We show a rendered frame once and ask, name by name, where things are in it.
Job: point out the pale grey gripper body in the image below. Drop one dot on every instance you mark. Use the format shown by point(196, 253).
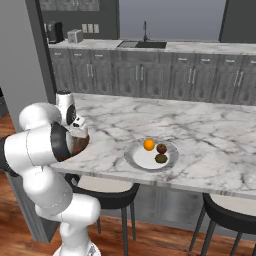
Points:
point(78, 131)

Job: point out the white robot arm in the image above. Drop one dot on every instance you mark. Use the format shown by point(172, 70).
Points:
point(43, 150)

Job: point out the brown wooden bowl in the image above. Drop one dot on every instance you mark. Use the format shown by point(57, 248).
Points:
point(81, 144)

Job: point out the grey round plate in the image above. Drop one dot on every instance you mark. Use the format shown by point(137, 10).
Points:
point(145, 160)

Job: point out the black stool with cream seat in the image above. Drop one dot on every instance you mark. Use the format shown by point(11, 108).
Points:
point(230, 213)
point(106, 191)

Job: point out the orange fruit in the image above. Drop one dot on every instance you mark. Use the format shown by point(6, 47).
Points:
point(149, 144)

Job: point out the red-brown apple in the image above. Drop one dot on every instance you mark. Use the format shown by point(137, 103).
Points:
point(161, 148)

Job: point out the brown kiwi fruit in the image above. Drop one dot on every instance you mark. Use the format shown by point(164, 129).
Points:
point(161, 158)

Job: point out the silver toaster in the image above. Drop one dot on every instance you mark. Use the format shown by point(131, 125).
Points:
point(75, 36)

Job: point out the grey base cupboard run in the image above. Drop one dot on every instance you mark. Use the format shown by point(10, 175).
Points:
point(160, 75)

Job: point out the black coffee machine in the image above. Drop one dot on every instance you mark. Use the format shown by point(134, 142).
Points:
point(55, 31)

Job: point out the dark sink basin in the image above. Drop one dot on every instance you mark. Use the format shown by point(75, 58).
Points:
point(150, 44)

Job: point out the grey island cupboard panel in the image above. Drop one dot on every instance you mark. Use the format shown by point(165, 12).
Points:
point(170, 206)

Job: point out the black tap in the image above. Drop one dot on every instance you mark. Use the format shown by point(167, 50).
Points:
point(145, 31)

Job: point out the dark tall cupboard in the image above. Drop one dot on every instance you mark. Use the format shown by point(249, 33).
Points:
point(238, 20)

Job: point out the white wall outlet plate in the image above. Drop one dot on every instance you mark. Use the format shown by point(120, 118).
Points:
point(96, 28)
point(84, 28)
point(90, 28)

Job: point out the grey wall cupboard run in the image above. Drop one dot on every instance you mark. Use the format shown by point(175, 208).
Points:
point(70, 4)

